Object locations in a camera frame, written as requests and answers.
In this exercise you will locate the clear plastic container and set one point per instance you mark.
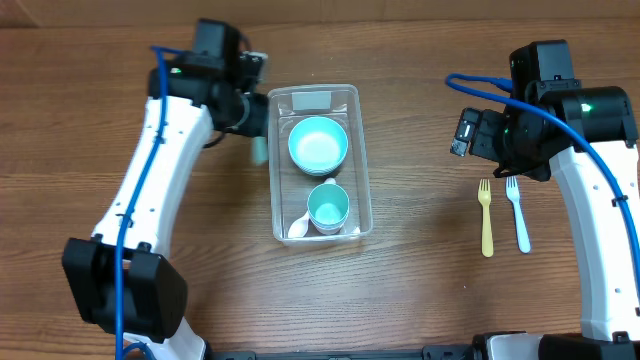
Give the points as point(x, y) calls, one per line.
point(290, 186)

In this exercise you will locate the white plastic spoon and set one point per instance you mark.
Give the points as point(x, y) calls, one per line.
point(300, 227)

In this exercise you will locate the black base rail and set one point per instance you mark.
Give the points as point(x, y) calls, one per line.
point(433, 352)

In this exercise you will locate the green plastic cup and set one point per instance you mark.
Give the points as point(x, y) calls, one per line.
point(339, 195)

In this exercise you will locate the yellow plastic fork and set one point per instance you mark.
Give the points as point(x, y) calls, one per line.
point(484, 198)

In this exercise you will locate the white fork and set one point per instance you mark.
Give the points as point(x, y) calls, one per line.
point(259, 150)
point(513, 195)

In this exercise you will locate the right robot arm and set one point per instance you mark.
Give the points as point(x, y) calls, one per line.
point(586, 140)

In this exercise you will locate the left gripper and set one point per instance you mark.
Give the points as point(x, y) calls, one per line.
point(250, 120)

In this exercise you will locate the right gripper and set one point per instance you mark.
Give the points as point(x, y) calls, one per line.
point(487, 123)

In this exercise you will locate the blue plastic cup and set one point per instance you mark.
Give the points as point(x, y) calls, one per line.
point(328, 230)

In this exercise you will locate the light blue bowl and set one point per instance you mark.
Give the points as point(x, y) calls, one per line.
point(318, 145)

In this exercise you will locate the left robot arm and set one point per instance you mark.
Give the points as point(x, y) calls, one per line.
point(121, 278)

